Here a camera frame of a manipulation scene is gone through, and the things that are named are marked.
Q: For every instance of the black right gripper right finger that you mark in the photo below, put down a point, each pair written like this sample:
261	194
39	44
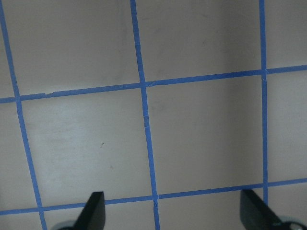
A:
255	214

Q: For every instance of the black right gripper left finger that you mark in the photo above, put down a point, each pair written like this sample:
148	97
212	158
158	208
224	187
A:
93	215

